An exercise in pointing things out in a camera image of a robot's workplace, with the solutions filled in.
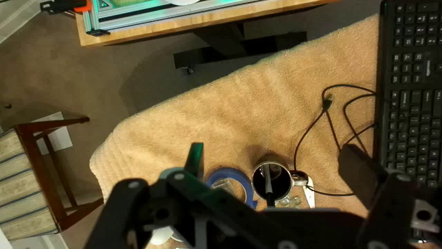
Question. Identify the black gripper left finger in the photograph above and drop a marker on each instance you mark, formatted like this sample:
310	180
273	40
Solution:
202	217

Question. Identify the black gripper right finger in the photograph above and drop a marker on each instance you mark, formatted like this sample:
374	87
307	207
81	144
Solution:
401	212

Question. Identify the black metal mug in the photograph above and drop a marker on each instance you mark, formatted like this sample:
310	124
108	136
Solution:
283	181

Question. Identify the blue tape roll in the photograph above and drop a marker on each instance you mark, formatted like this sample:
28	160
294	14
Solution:
227	176

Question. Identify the black keyboard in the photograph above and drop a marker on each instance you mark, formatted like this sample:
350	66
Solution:
408	134

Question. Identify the wooden chair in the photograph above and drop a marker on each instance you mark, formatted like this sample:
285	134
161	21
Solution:
35	195

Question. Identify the beige towel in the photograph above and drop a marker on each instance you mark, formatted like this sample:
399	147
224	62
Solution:
302	104

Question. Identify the wooden side table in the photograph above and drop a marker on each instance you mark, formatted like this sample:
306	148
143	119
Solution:
195	21

